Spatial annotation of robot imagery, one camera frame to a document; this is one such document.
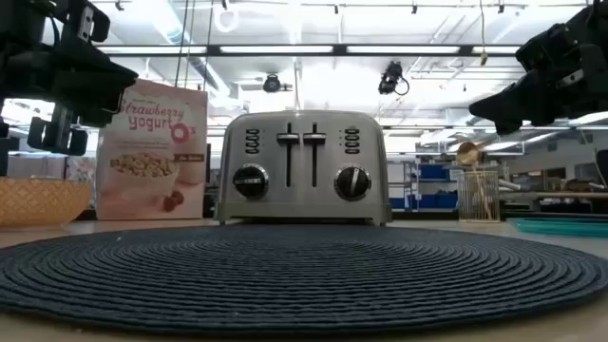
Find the black round ceiling spotlight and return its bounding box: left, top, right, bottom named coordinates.
left=262, top=73, right=282, bottom=94

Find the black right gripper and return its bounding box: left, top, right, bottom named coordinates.
left=468, top=2, right=608, bottom=137

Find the round dark blue woven placemat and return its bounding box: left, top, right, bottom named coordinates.
left=0, top=223, right=608, bottom=336

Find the black ceiling camera with cable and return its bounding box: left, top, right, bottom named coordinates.
left=378, top=60, right=410, bottom=96

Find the yellow cord with plug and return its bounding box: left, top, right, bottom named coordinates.
left=478, top=0, right=489, bottom=67

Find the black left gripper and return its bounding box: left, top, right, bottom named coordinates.
left=0, top=0, right=139, bottom=128

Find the floral patterned cloth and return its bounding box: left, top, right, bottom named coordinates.
left=65, top=155, right=99, bottom=181

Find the pink strawberry yogurt cereal box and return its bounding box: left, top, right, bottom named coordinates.
left=94, top=78, right=209, bottom=222

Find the gold spoon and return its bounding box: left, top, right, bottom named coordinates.
left=456, top=141, right=495, bottom=220

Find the orange patterned ceramic bowl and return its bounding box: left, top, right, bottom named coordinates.
left=0, top=176, right=94, bottom=228

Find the gold wire utensil holder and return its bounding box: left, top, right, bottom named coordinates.
left=456, top=169, right=502, bottom=223

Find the teal transparent plastic plate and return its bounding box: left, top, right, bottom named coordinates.
left=515, top=217, right=608, bottom=239

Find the wooden workbench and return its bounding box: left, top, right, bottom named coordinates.
left=503, top=191, right=608, bottom=200

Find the stainless steel four-slot toaster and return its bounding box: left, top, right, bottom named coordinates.
left=213, top=109, right=393, bottom=227

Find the blue storage bin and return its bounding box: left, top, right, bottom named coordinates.
left=389, top=192, right=460, bottom=211
left=419, top=163, right=451, bottom=181

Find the black ceiling light rail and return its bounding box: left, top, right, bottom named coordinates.
left=97, top=44, right=523, bottom=58

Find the white hanging loop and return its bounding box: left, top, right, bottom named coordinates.
left=213, top=3, right=241, bottom=34

